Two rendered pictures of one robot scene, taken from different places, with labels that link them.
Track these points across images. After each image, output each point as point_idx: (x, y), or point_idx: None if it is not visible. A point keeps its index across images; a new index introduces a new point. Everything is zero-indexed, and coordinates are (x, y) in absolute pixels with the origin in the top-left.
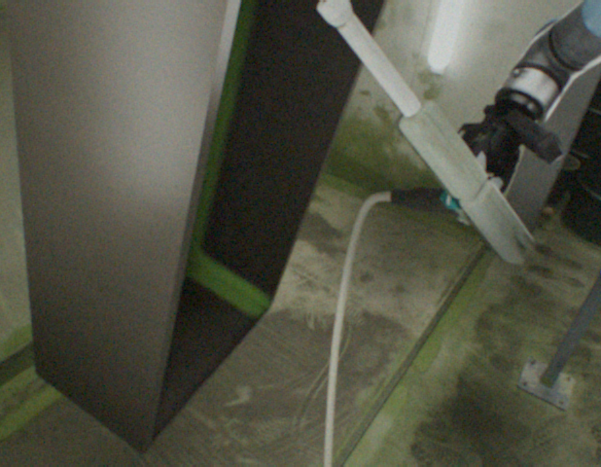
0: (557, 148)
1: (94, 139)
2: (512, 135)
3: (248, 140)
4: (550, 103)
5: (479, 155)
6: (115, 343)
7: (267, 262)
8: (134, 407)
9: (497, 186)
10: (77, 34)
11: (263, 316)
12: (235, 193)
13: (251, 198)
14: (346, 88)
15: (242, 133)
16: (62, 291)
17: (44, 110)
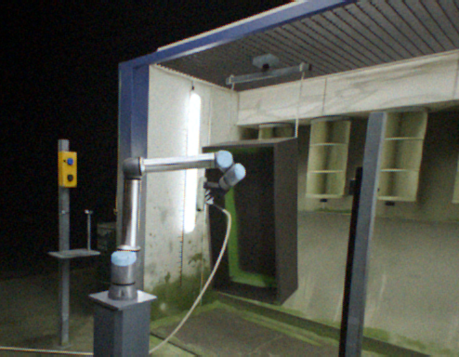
0: (203, 184)
1: None
2: None
3: (291, 231)
4: (220, 180)
5: (209, 190)
6: (216, 247)
7: (282, 281)
8: (213, 269)
9: (208, 197)
10: (218, 176)
11: (273, 302)
12: (291, 253)
13: (288, 254)
14: (279, 204)
15: (292, 229)
16: (224, 237)
17: None
